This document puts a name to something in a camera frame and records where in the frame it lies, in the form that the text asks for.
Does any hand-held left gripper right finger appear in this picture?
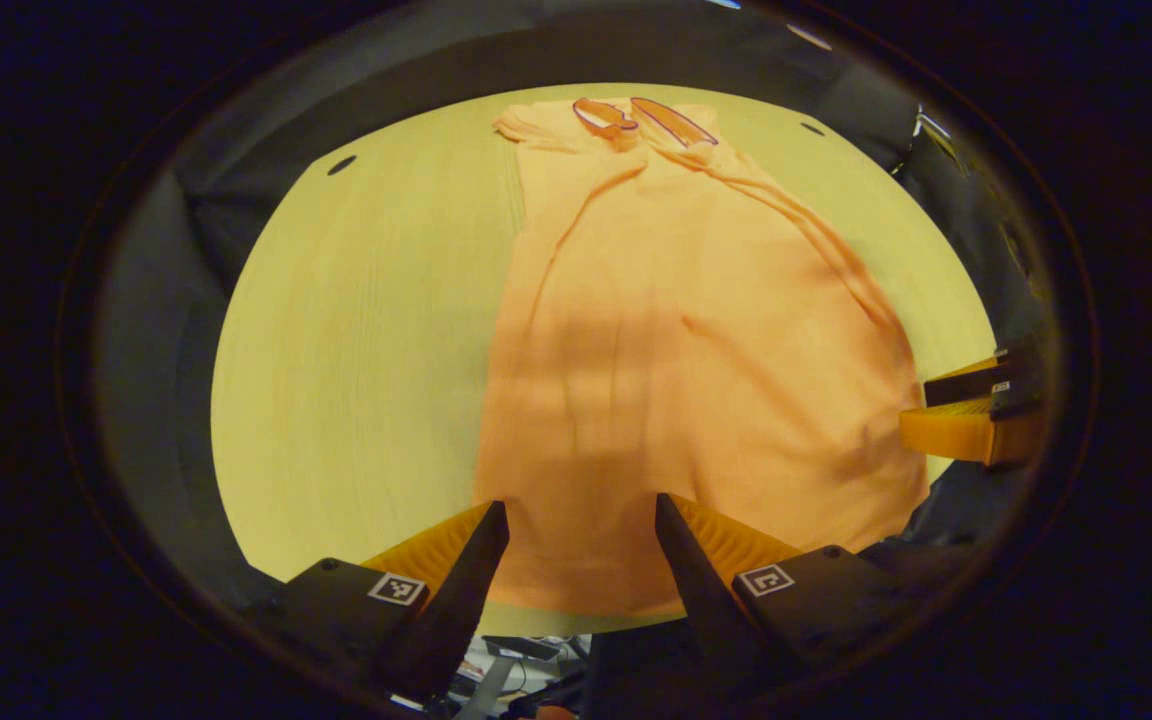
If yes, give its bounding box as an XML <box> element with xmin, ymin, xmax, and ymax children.
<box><xmin>655</xmin><ymin>492</ymin><xmax>927</xmax><ymax>703</ymax></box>

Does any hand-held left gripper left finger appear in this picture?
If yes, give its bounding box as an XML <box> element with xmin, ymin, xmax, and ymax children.
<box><xmin>254</xmin><ymin>500</ymin><xmax>511</xmax><ymax>704</ymax></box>

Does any orange T-shirt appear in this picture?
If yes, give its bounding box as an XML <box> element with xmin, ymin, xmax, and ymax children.
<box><xmin>474</xmin><ymin>96</ymin><xmax>932</xmax><ymax>618</ymax></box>

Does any grey metal bar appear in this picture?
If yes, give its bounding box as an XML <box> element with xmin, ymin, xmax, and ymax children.
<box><xmin>456</xmin><ymin>655</ymin><xmax>522</xmax><ymax>720</ymax></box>

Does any person's dark clothing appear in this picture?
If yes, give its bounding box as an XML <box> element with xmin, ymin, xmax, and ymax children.
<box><xmin>861</xmin><ymin>462</ymin><xmax>1002</xmax><ymax>591</ymax></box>

